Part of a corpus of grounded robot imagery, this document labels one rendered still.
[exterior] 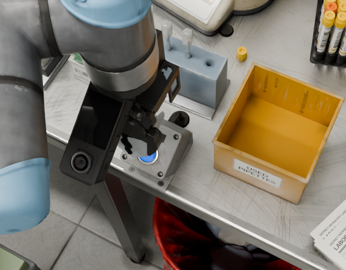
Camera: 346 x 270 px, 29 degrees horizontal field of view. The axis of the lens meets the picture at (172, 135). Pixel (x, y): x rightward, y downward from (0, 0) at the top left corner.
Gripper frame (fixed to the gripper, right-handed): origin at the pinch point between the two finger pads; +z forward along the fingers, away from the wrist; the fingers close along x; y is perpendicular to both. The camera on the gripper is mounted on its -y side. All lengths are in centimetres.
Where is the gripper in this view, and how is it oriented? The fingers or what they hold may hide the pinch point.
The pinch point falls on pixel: (132, 153)
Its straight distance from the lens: 85.0
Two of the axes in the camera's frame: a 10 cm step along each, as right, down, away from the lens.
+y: 4.8, -8.1, 3.3
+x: -8.8, -4.2, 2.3
